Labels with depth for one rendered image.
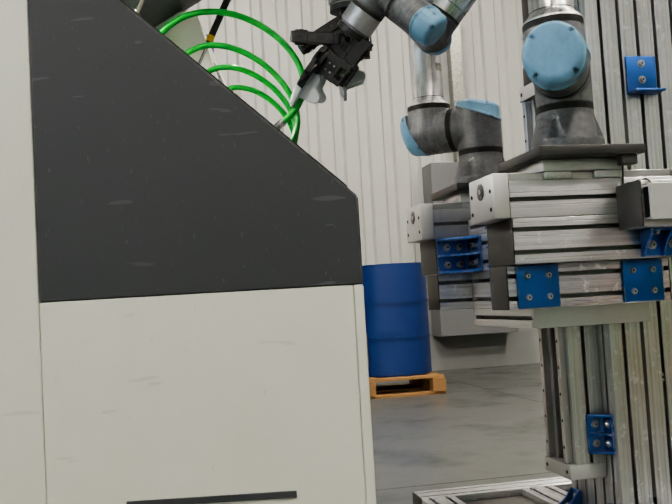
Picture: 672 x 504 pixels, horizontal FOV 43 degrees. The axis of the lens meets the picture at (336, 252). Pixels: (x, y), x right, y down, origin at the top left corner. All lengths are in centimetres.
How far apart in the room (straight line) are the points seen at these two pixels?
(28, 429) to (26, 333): 17
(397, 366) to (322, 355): 520
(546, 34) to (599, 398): 84
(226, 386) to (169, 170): 40
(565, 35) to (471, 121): 64
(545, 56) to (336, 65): 45
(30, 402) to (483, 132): 129
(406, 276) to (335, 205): 521
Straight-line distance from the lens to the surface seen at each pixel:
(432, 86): 236
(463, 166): 227
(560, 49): 170
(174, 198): 158
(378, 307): 674
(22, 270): 164
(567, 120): 181
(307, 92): 188
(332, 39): 187
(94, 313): 160
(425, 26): 179
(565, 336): 204
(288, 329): 155
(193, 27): 239
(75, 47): 167
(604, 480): 214
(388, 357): 674
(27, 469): 166
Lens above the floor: 76
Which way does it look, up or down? 3 degrees up
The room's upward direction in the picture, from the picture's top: 3 degrees counter-clockwise
